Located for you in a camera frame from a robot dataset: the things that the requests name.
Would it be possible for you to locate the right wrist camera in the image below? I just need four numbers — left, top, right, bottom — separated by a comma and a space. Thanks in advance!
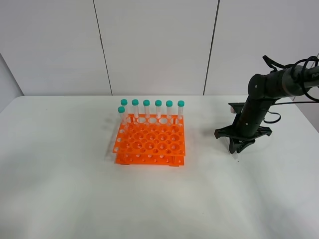
229, 103, 244, 114

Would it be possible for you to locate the back row tube two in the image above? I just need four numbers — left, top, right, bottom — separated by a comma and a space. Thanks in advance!
132, 99, 139, 123

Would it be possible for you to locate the back row tube six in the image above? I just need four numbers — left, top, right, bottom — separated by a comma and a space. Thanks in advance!
177, 100, 184, 120

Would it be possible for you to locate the back row tube three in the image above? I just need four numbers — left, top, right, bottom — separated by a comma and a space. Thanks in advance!
143, 100, 150, 120

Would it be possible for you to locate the back row tube one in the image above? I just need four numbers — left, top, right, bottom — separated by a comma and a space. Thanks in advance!
121, 99, 129, 120

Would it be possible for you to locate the back row tube four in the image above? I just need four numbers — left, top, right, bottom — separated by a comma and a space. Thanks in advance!
155, 100, 162, 119

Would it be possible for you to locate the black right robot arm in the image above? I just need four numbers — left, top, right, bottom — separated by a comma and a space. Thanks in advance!
214, 65, 319, 154

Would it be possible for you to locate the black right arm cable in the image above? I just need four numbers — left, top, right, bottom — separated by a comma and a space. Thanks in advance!
262, 55, 319, 124

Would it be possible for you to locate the orange test tube rack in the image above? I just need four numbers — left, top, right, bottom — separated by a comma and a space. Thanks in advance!
113, 114, 186, 167

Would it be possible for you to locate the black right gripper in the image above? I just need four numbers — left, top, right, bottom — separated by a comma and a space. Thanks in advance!
214, 125, 271, 153

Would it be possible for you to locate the front-left rack test tube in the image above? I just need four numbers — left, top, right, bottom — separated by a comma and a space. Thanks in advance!
118, 106, 128, 131

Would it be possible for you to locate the back row tube five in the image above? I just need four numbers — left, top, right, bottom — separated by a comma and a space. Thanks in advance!
166, 100, 173, 120

